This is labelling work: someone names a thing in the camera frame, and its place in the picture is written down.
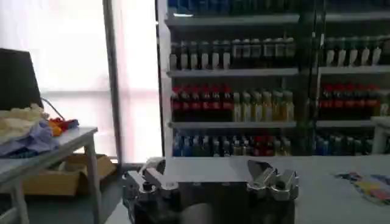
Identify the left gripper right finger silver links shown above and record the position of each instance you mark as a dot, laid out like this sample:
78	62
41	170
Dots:
274	182

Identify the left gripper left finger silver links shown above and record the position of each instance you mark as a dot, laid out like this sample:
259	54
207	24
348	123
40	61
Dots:
158	179

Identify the shelf unit with drink bottles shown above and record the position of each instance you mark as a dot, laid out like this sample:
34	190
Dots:
231	100
347	100

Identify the white side table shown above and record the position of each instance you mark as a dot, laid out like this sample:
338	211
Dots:
73	140

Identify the multicoloured printed cloth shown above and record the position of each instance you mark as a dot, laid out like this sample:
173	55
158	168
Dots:
370	187

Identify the brown cardboard box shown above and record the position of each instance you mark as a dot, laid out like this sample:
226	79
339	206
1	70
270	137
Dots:
61	182

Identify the orange toy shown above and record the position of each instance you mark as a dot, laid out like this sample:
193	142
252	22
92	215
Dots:
56	131

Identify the small white table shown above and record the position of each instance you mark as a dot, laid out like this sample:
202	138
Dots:
380	134

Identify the lavender cloth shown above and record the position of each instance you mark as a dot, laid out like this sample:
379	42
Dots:
39	140

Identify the cream cloth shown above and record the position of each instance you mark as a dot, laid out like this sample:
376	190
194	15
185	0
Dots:
16	121

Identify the black monitor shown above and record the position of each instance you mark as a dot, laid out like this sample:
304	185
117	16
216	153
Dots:
16	79

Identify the grey window frame post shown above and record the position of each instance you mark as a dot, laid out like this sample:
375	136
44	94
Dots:
113	91

